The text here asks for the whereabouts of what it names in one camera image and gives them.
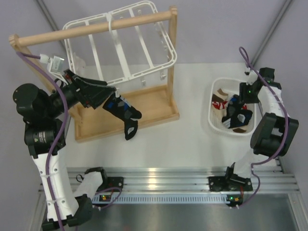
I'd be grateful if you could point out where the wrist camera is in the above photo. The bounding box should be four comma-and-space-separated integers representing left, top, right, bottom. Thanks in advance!
244, 70, 258, 85
40, 54, 65, 74

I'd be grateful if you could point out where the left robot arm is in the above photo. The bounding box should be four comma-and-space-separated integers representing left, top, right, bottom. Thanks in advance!
13, 70, 116, 231

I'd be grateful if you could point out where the white plastic clip hanger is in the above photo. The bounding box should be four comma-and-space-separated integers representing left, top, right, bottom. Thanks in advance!
62, 0, 178, 88

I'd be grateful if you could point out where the red white striped sock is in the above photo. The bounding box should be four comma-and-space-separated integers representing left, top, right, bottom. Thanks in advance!
212, 101, 228, 110

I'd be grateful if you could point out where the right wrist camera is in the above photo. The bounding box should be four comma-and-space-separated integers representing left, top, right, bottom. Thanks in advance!
244, 70, 258, 85

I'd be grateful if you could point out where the white perforated sock basket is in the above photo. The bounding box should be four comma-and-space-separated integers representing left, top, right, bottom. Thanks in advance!
207, 77, 257, 137

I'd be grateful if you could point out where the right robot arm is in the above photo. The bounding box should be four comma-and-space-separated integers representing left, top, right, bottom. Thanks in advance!
222, 67, 299, 191

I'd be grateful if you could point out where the white slotted cable duct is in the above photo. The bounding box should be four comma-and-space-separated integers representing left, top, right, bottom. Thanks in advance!
92, 192, 242, 205

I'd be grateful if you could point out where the beige brown sock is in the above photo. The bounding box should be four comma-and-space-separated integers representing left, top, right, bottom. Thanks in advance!
211, 89, 248, 133

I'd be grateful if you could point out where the white sock with red trim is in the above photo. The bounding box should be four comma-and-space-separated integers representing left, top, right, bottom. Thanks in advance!
73, 52, 86, 76

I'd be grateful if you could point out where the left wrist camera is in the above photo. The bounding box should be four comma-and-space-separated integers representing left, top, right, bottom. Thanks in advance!
40, 54, 65, 74

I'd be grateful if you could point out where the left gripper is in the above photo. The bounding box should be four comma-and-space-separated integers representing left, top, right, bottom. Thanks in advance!
44, 67, 116, 117

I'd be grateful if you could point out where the wooden hanger rack stand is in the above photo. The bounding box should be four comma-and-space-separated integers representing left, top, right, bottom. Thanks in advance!
9, 6, 180, 142

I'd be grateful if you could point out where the black blue sports sock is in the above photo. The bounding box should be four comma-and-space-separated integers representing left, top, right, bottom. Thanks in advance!
103, 91, 142, 141

